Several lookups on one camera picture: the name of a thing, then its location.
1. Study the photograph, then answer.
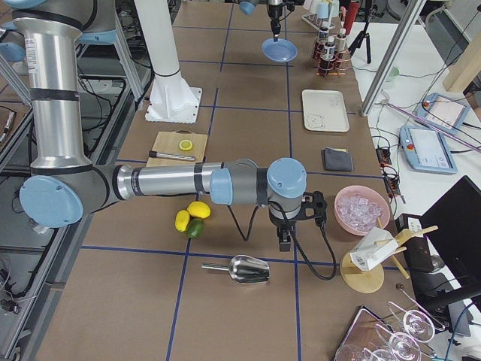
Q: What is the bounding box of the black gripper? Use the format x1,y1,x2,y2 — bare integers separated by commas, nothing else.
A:
268,202,305,252
267,0,283,41

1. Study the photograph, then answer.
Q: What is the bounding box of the blue plate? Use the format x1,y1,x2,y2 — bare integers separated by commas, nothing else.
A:
261,38,298,62

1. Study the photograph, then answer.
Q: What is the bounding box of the silver metal scoop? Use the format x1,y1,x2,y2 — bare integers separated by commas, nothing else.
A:
201,255,270,285

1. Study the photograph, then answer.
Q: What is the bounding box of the dark sauce bottle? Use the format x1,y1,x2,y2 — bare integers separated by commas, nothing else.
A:
322,36,335,62
335,28,346,53

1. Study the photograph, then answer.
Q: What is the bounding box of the pink bowl with ice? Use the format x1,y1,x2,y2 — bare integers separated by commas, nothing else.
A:
334,185,391,235

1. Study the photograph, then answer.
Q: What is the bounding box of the red cylinder bottle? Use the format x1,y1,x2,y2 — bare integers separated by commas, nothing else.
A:
343,0,361,35

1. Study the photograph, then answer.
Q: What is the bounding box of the wooden cup stand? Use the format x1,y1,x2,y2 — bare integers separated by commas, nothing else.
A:
340,226,438,293

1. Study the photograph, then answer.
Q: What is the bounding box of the green lime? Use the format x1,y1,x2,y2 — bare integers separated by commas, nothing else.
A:
186,218,204,238

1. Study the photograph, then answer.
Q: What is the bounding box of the yellow lemon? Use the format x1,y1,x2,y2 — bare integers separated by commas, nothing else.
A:
187,201,211,219
174,210,191,232

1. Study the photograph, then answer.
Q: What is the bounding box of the white carton box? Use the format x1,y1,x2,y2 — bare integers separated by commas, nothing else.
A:
349,227,398,272

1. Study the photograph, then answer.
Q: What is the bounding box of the white bear tray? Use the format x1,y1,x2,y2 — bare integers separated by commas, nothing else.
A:
301,89,349,133

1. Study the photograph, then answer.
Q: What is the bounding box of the black tripod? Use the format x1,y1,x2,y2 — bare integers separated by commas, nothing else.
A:
348,1,377,64

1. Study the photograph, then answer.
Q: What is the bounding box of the lemon half slice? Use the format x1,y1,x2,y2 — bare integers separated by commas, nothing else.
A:
178,139,193,151

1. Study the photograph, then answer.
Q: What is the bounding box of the wooden cutting board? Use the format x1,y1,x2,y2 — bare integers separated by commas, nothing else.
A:
147,131,208,167

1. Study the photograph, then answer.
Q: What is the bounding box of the black monitor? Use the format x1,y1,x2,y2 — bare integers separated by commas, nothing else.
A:
395,175,480,327

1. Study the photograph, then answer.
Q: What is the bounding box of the wine glass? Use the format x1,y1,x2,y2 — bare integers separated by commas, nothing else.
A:
374,323,436,360
386,301,446,344

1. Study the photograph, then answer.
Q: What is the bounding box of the blue teach pendant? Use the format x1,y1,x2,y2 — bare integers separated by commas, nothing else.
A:
399,126,458,174
415,93,470,135

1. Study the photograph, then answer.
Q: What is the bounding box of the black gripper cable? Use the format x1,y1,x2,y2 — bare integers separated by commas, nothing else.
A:
227,201,338,280

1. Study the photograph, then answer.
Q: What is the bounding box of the white wire cup rack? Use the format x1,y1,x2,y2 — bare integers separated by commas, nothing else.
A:
301,0,340,29

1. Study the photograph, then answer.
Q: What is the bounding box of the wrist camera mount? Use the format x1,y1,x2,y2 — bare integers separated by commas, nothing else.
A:
301,191,327,229

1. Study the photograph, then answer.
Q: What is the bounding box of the copper wire bottle rack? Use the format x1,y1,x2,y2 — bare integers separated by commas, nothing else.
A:
312,39,350,77

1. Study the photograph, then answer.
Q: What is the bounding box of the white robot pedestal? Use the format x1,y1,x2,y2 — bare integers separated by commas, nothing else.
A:
135,0,202,124

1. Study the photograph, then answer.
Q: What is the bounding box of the aluminium frame post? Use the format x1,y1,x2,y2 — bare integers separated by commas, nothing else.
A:
360,0,426,117

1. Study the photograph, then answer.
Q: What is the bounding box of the black handled knife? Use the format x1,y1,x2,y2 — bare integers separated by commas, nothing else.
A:
148,150,195,162

